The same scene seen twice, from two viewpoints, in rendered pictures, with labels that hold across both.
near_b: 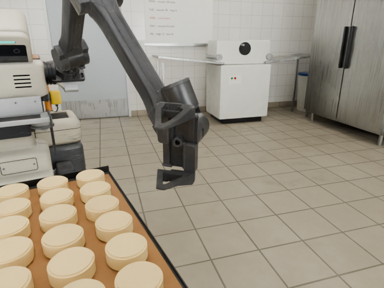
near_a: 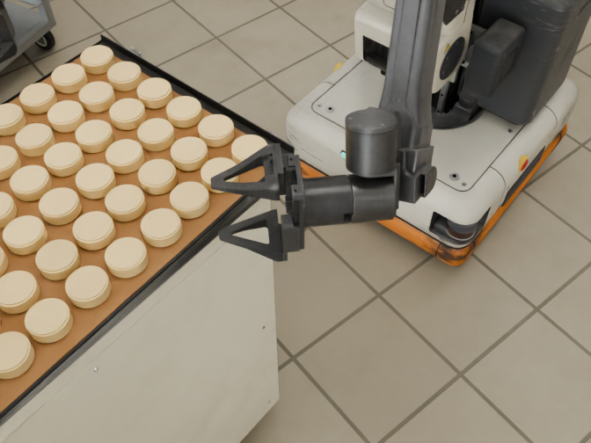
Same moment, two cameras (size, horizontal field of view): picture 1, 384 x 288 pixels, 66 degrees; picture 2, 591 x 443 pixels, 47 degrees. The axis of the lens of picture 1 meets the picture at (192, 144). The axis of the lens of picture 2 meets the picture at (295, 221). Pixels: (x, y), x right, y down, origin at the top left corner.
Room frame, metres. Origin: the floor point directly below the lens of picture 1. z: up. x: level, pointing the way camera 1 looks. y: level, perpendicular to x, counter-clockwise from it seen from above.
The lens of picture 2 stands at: (0.30, -0.44, 1.60)
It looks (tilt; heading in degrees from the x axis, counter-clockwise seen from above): 52 degrees down; 68
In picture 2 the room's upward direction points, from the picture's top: straight up
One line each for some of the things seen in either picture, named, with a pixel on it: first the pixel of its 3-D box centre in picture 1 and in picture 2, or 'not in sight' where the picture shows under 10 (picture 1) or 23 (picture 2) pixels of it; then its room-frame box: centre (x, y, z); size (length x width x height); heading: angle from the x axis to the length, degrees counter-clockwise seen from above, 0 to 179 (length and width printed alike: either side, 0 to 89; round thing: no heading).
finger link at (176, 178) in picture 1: (170, 168); (257, 225); (0.45, 0.04, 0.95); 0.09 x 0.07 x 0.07; 164
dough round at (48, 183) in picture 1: (53, 186); (216, 130); (0.47, 0.24, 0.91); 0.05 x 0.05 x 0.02
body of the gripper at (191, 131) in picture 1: (183, 136); (317, 201); (0.52, 0.01, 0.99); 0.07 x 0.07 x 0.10; 74
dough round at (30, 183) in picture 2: not in sight; (31, 183); (0.21, 0.25, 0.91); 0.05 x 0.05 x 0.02
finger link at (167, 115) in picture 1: (170, 128); (254, 187); (0.45, 0.03, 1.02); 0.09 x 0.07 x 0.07; 164
